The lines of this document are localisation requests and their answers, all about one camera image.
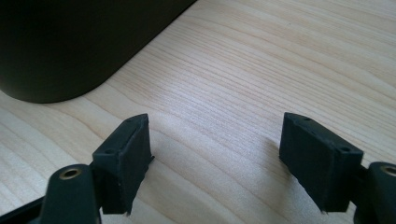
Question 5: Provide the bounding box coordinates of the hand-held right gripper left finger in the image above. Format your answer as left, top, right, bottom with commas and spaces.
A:
92, 113, 155, 217

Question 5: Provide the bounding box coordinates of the dark divided tray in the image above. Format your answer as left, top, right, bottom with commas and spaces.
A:
0, 0, 198, 105

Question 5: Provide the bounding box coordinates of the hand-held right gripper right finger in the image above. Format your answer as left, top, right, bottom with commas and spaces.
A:
278, 112, 364, 214

